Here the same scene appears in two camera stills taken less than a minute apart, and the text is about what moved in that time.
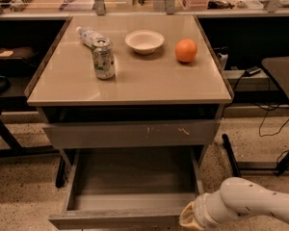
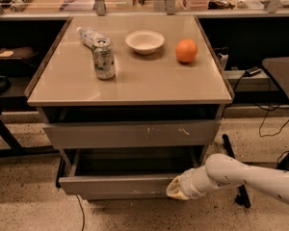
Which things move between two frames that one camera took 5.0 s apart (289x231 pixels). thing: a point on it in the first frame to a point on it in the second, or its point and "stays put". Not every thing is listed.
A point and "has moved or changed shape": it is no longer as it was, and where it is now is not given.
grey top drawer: [134, 135] stays put
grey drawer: [130, 189] has moved or changed shape
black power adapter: [251, 71] stays put
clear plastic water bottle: [89, 36] stays put
